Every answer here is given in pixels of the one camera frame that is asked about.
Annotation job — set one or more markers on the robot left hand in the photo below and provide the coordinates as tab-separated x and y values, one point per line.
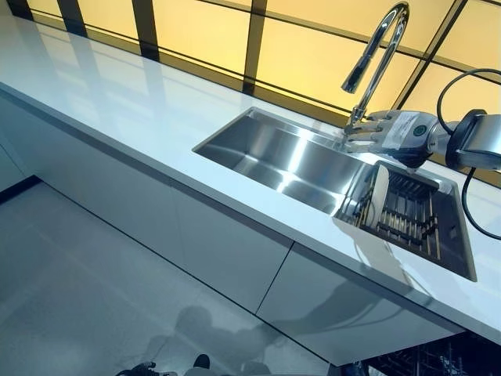
137	369

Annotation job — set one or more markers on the black sink dish rack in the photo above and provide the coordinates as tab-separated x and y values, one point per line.
411	219

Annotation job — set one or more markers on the cream ceramic plate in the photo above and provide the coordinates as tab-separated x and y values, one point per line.
379	196

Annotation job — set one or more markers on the white cabinet door beside dishwasher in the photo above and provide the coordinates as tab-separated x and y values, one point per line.
332	305

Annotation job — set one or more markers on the stainless steel sink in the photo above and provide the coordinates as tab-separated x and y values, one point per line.
274	156

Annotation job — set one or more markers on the built-in dishwasher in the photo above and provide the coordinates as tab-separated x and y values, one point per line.
430	360

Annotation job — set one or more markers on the chrome gooseneck faucet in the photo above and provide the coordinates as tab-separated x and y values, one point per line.
383	47

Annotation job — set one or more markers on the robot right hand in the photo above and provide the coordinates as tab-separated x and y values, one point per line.
403	133

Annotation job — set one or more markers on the wide white cabinet door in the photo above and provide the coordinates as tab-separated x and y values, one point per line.
156	219

